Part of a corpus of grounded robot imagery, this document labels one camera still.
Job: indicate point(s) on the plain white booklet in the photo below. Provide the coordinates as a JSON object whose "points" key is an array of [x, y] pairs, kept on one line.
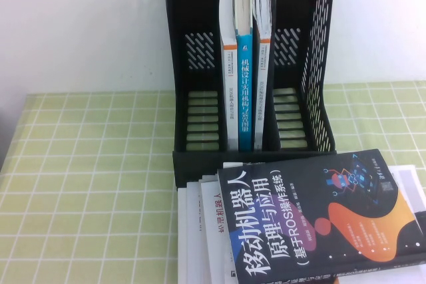
{"points": [[182, 247], [194, 247]]}

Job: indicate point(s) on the white autonomous driving book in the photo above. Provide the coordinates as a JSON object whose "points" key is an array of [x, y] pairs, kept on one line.
{"points": [[232, 265]]}

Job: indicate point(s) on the black mobile robot book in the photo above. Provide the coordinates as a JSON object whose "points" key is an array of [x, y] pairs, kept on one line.
{"points": [[299, 214]]}

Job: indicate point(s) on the white brochure red title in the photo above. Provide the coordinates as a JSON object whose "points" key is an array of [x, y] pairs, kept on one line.
{"points": [[211, 224]]}

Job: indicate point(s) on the white spine book orange band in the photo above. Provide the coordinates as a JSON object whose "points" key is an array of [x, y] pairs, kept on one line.
{"points": [[229, 97], [262, 97]]}

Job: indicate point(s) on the black plastic book holder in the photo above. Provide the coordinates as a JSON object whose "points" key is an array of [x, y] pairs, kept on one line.
{"points": [[196, 167]]}

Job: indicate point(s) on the blue spine hardcover book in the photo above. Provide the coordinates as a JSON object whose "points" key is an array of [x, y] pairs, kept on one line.
{"points": [[245, 97]]}

